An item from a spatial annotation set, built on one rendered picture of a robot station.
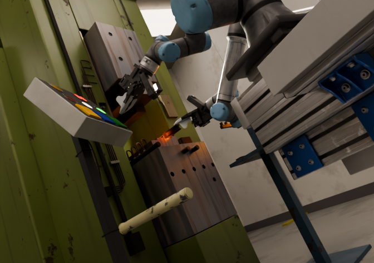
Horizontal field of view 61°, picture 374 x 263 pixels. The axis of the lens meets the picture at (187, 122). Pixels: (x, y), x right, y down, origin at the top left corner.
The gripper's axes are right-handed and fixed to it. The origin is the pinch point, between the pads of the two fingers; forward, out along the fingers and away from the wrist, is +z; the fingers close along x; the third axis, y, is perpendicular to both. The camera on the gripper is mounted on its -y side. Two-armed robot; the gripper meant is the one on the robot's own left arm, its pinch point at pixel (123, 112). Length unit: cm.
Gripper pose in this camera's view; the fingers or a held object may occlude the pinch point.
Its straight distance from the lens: 133.9
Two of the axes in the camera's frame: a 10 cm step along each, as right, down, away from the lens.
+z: -5.5, 8.3, 0.1
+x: -2.9, -1.8, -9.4
